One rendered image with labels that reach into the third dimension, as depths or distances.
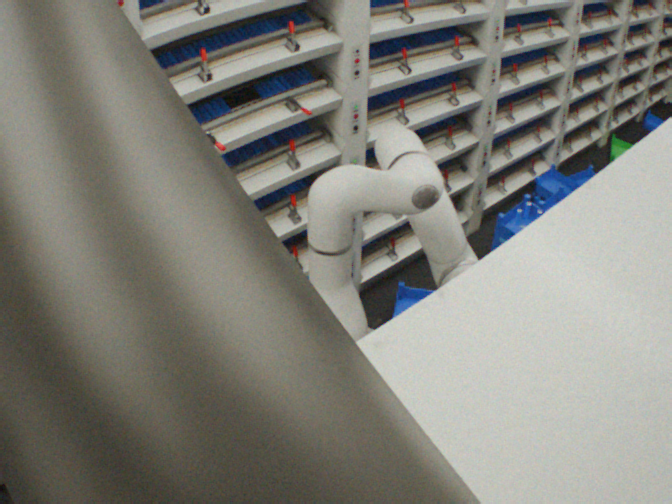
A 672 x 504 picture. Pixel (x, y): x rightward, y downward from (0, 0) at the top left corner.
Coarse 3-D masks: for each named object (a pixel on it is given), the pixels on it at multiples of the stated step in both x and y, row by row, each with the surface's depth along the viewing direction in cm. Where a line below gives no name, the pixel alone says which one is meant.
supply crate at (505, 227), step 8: (528, 200) 218; (520, 208) 220; (536, 208) 218; (504, 216) 209; (512, 216) 218; (528, 216) 221; (496, 224) 212; (504, 224) 216; (512, 224) 217; (520, 224) 217; (528, 224) 217; (496, 232) 213; (504, 232) 210; (512, 232) 207
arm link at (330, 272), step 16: (320, 256) 131; (336, 256) 131; (320, 272) 134; (336, 272) 134; (320, 288) 137; (336, 288) 136; (352, 288) 139; (336, 304) 137; (352, 304) 138; (352, 320) 138; (352, 336) 138
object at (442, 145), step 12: (444, 120) 238; (456, 120) 239; (468, 120) 239; (420, 132) 231; (432, 132) 233; (444, 132) 233; (456, 132) 238; (468, 132) 240; (480, 132) 237; (432, 144) 230; (444, 144) 233; (456, 144) 235; (468, 144) 237; (372, 156) 218; (432, 156) 228; (444, 156) 230; (372, 168) 218
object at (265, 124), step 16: (304, 64) 184; (320, 64) 180; (336, 80) 178; (320, 96) 178; (336, 96) 179; (272, 112) 171; (288, 112) 172; (320, 112) 179; (224, 128) 164; (240, 128) 165; (256, 128) 166; (272, 128) 171; (224, 144) 162; (240, 144) 167
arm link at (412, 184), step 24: (336, 168) 124; (360, 168) 121; (408, 168) 117; (432, 168) 117; (312, 192) 125; (336, 192) 123; (360, 192) 122; (384, 192) 119; (408, 192) 116; (432, 192) 116; (312, 216) 127; (336, 216) 125; (312, 240) 131; (336, 240) 129
